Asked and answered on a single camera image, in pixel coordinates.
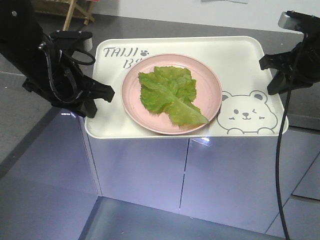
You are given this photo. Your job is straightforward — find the white paper sheet on wall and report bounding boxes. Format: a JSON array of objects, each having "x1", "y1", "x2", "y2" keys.
[{"x1": 201, "y1": 0, "x2": 249, "y2": 5}]

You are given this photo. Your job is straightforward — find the wooden folding stand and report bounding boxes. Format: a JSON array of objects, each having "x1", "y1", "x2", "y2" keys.
[{"x1": 31, "y1": 0, "x2": 96, "y2": 31}]

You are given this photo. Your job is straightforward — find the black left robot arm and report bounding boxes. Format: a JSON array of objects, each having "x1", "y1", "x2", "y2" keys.
[{"x1": 0, "y1": 0, "x2": 115, "y2": 118}]

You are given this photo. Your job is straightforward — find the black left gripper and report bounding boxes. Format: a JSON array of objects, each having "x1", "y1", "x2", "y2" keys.
[{"x1": 21, "y1": 42, "x2": 115, "y2": 118}]

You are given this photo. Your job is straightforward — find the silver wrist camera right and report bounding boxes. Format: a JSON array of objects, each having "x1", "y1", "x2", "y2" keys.
[{"x1": 278, "y1": 10, "x2": 320, "y2": 35}]

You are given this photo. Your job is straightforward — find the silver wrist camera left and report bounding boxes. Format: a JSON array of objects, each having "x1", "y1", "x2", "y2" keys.
[{"x1": 49, "y1": 30, "x2": 93, "y2": 52}]

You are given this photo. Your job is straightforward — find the grey lower cabinet doors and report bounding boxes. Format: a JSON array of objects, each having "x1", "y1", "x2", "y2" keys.
[{"x1": 0, "y1": 109, "x2": 320, "y2": 240}]

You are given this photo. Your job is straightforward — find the pink round plate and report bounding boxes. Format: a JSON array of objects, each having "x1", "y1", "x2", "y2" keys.
[{"x1": 121, "y1": 53, "x2": 222, "y2": 136}]

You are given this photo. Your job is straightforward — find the green lettuce leaf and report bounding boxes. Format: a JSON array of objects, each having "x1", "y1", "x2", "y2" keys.
[{"x1": 138, "y1": 66, "x2": 209, "y2": 127}]

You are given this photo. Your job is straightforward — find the cream bear serving tray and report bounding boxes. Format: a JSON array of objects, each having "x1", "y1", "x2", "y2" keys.
[{"x1": 84, "y1": 36, "x2": 288, "y2": 139}]

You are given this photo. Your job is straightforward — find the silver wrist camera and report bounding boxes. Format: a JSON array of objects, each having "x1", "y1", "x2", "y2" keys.
[
  {"x1": 49, "y1": 30, "x2": 93, "y2": 52},
  {"x1": 278, "y1": 10, "x2": 320, "y2": 35}
]

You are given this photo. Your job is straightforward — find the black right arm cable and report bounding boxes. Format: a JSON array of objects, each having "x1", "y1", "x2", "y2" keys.
[{"x1": 274, "y1": 34, "x2": 308, "y2": 240}]

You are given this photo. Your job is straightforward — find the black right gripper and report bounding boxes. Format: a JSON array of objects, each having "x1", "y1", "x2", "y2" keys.
[{"x1": 259, "y1": 33, "x2": 320, "y2": 95}]

